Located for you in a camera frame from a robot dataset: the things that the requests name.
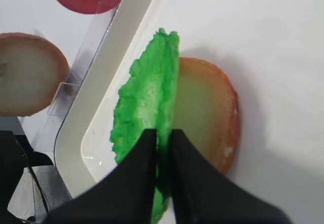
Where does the green lettuce leaf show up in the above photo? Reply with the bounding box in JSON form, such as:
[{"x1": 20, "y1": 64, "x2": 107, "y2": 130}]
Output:
[{"x1": 110, "y1": 28, "x2": 180, "y2": 223}]

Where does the upright bread slice left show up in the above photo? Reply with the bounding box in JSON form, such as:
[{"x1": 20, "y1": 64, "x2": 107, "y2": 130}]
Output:
[{"x1": 1, "y1": 32, "x2": 69, "y2": 117}]

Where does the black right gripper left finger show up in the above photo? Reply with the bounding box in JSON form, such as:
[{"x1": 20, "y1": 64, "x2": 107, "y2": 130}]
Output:
[{"x1": 44, "y1": 129, "x2": 157, "y2": 223}]

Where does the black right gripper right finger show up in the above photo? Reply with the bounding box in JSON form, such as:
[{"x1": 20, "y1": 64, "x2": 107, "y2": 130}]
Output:
[{"x1": 170, "y1": 129, "x2": 291, "y2": 223}]

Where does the white rectangular metal tray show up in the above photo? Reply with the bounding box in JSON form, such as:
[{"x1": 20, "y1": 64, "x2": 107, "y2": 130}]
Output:
[{"x1": 54, "y1": 0, "x2": 323, "y2": 223}]

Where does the flat bread slice in tray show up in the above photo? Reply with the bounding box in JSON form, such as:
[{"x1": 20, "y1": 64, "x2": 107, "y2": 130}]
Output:
[{"x1": 173, "y1": 57, "x2": 240, "y2": 174}]

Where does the clear acrylic holder left strip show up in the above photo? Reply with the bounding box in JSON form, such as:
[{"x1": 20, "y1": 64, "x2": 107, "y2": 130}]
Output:
[{"x1": 18, "y1": 7, "x2": 118, "y2": 160}]

